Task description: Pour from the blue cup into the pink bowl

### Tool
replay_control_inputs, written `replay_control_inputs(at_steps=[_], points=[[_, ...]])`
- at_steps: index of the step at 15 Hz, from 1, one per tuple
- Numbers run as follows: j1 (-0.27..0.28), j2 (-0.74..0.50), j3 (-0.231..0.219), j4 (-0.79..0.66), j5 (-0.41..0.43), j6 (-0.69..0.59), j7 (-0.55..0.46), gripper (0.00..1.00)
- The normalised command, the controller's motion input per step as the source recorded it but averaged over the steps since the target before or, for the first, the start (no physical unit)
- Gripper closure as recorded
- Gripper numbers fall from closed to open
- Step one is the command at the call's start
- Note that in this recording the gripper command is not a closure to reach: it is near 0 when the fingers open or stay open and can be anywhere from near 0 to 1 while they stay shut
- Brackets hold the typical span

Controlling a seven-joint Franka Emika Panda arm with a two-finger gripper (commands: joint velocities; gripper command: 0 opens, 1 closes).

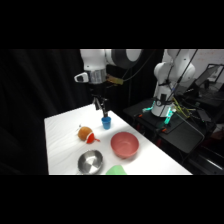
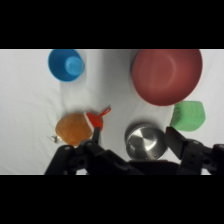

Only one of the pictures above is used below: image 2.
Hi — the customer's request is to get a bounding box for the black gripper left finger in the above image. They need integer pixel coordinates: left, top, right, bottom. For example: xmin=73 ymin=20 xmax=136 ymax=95
xmin=44 ymin=126 xmax=116 ymax=176

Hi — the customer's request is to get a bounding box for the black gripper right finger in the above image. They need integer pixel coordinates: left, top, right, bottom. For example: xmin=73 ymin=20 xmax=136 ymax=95
xmin=164 ymin=126 xmax=224 ymax=176

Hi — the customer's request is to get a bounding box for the blue plastic cup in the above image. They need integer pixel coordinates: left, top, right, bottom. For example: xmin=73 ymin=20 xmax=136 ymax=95
xmin=47 ymin=49 xmax=85 ymax=83

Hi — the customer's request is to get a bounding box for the silver metal bowl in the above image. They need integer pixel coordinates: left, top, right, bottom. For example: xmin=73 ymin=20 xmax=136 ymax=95
xmin=124 ymin=123 xmax=169 ymax=162

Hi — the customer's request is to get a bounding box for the pink plastic bowl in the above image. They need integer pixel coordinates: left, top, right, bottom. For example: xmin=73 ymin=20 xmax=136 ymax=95
xmin=131 ymin=49 xmax=204 ymax=107

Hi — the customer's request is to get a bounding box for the red and tan toy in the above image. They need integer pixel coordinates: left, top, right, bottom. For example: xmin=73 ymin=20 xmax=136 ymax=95
xmin=46 ymin=105 xmax=112 ymax=148

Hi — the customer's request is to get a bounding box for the green ridged plastic block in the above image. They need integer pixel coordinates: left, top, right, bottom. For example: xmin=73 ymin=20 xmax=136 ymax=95
xmin=170 ymin=100 xmax=207 ymax=132

